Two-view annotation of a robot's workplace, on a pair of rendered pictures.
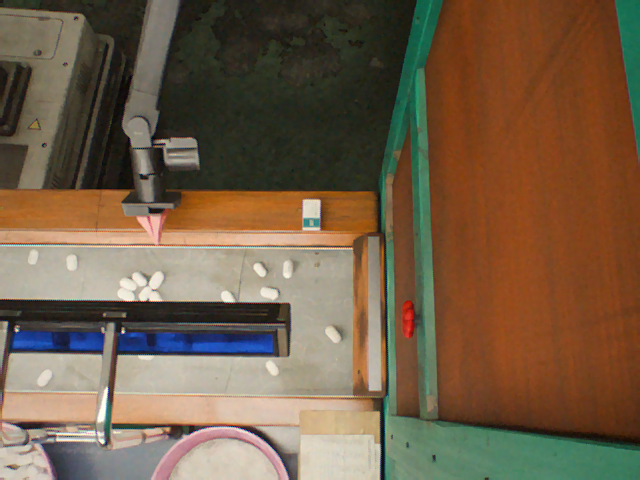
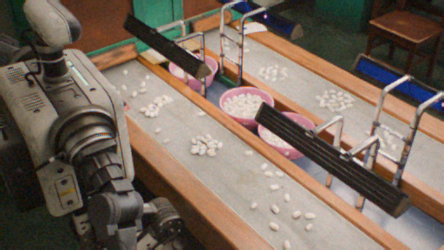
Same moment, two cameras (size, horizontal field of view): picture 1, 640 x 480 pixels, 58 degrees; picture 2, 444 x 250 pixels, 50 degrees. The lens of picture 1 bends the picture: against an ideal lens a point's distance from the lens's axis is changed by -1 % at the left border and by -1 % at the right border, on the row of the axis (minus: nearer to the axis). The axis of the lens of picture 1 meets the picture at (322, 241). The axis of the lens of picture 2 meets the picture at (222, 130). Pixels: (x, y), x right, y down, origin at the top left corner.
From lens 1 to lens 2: 2.35 m
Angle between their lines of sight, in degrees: 63
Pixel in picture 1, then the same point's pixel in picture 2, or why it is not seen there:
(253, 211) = not seen: hidden behind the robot
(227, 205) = not seen: hidden behind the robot
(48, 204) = (141, 146)
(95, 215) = (133, 132)
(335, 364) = (133, 70)
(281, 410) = (157, 69)
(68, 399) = (200, 102)
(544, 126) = not seen: outside the picture
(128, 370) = (179, 101)
